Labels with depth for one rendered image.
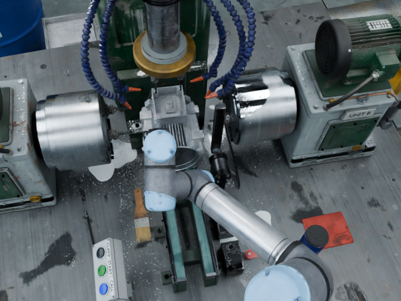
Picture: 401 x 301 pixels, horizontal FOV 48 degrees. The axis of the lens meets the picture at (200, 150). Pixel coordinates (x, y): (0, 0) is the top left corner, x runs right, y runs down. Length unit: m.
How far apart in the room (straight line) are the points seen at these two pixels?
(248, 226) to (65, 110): 0.68
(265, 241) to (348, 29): 0.69
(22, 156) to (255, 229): 0.71
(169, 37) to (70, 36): 1.56
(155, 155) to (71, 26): 1.84
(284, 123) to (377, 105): 0.30
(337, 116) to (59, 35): 1.76
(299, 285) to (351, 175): 0.97
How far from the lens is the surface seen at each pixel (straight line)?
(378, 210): 1.78
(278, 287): 0.88
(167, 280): 1.53
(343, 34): 1.41
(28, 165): 1.46
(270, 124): 1.48
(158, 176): 1.07
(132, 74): 1.52
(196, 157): 1.51
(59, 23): 2.84
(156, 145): 1.05
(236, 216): 1.09
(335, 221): 1.69
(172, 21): 1.21
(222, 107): 1.30
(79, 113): 1.43
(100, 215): 1.65
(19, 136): 1.43
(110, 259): 1.29
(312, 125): 1.53
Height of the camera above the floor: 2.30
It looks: 60 degrees down
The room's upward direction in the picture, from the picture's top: 4 degrees clockwise
